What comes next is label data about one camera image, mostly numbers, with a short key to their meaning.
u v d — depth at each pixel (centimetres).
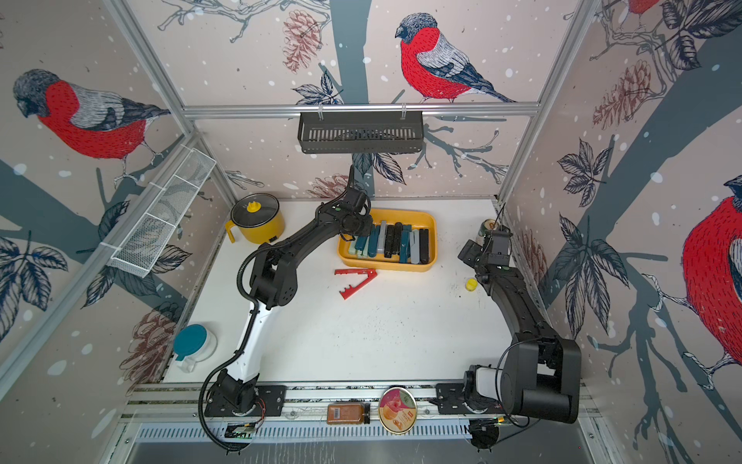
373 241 104
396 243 104
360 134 106
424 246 100
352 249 101
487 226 98
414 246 100
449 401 73
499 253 66
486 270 64
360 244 98
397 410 69
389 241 104
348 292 92
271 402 73
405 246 99
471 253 80
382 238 104
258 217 101
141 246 80
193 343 78
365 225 93
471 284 93
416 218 114
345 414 68
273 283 61
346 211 83
